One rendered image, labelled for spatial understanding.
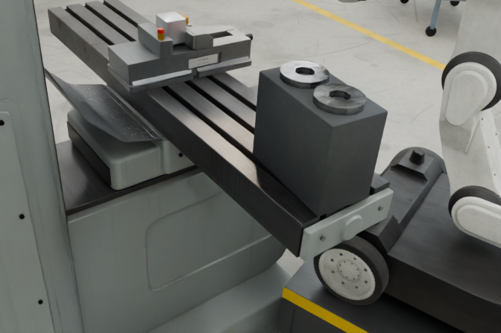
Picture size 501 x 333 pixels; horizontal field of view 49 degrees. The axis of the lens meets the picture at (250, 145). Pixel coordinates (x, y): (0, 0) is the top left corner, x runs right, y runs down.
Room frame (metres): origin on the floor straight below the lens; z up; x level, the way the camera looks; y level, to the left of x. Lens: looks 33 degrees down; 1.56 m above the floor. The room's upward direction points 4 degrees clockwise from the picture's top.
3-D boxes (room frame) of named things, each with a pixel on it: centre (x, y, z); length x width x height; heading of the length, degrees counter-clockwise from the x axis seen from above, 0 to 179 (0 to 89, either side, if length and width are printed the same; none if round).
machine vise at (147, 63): (1.31, 0.19, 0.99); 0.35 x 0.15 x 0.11; 127
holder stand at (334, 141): (0.87, -0.12, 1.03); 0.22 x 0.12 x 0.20; 34
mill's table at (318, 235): (1.26, 0.19, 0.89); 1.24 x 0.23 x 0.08; 40
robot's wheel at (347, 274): (1.06, -0.29, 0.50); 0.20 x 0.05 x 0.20; 59
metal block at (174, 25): (1.29, 0.22, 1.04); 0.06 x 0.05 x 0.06; 37
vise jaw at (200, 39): (1.32, 0.17, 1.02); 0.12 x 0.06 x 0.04; 37
